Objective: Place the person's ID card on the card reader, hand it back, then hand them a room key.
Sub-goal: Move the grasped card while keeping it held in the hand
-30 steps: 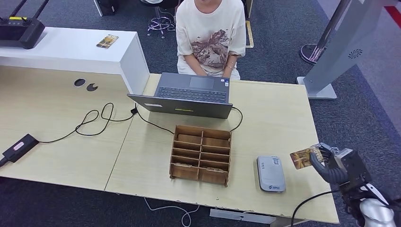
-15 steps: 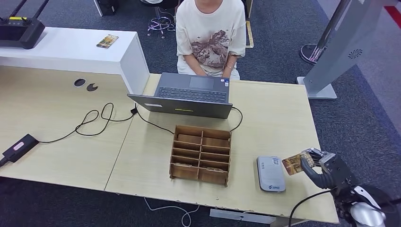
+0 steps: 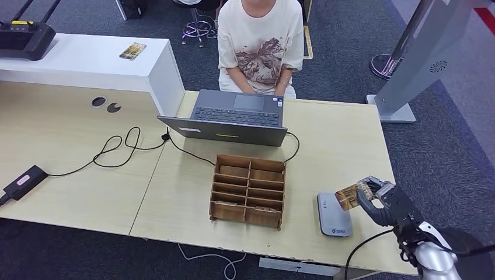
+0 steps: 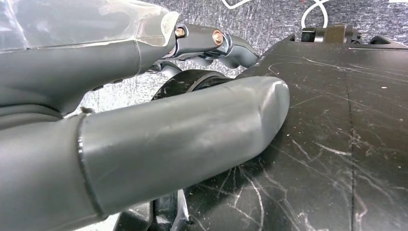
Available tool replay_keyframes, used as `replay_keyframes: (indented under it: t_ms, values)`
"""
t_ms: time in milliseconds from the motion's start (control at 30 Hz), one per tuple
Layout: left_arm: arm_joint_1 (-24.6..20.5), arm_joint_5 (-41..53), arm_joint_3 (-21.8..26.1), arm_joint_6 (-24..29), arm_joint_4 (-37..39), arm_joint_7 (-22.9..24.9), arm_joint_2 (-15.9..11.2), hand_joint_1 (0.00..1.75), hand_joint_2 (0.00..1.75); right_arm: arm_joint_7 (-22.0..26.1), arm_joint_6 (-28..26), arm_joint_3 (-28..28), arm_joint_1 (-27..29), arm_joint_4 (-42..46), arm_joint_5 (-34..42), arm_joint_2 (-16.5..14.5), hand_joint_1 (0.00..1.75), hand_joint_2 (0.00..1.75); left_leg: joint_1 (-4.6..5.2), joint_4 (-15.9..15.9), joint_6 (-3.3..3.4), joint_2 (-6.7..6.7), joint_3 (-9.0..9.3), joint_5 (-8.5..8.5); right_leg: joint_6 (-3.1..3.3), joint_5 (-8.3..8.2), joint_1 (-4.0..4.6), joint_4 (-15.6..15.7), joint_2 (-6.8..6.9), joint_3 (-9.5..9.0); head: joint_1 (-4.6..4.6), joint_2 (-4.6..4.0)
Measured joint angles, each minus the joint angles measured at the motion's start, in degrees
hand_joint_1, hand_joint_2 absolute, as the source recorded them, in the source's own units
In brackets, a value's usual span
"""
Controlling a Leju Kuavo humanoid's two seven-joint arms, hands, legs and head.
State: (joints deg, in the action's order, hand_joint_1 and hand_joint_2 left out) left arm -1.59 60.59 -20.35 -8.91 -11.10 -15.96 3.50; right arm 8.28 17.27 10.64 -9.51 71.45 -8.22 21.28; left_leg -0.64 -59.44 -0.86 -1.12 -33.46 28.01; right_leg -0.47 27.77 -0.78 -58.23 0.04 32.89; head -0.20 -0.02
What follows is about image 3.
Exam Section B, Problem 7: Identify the chrome stool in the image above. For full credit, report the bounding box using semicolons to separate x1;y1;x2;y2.
172;0;219;49

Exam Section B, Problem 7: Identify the golden hotel ID card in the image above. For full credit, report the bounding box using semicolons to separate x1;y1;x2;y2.
334;182;373;212

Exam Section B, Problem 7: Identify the chrome stanchion post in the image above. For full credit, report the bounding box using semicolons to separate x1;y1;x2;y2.
369;0;432;81

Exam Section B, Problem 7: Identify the red barrier belt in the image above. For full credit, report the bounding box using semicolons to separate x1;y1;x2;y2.
473;6;495;37

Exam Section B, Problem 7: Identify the black laptop power cable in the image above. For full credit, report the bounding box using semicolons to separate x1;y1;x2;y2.
46;126;217;179

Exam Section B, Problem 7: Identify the grey laptop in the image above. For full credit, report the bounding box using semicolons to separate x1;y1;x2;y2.
156;89;289;148

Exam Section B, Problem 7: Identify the grey desk foot plate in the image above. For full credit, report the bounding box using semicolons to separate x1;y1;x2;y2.
258;257;341;277

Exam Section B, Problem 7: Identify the white cable under desk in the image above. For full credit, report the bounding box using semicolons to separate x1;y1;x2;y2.
177;243;248;280

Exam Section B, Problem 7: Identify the black floor box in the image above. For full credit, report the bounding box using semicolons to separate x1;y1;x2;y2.
114;0;148;21

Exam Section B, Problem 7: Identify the black round stanchion base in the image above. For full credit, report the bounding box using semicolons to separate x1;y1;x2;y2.
441;227;495;280

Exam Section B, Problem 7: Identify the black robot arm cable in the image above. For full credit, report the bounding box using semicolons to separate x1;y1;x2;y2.
344;227;399;280

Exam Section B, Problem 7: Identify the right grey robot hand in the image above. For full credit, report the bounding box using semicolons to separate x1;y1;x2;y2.
355;176;425;229

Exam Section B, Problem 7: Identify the black power adapter brick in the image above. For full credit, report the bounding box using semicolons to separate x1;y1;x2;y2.
2;164;50;202

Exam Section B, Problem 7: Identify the person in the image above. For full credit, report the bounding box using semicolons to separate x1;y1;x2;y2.
216;0;305;99

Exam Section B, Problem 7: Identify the grey card reader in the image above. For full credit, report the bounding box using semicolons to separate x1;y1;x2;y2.
317;192;353;238

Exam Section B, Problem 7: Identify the black usb cable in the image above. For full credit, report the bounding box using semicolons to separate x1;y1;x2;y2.
283;131;301;164

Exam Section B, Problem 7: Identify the white counter cabinet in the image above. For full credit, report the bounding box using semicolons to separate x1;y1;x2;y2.
0;33;186;118

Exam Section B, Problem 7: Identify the black antenna controller unit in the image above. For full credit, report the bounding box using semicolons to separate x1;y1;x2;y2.
0;0;61;61

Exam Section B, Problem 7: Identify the grey kiosk stand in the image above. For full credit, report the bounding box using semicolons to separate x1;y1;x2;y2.
365;0;495;124

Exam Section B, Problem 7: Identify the wooden card organizer box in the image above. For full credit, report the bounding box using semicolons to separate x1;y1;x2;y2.
208;154;287;232

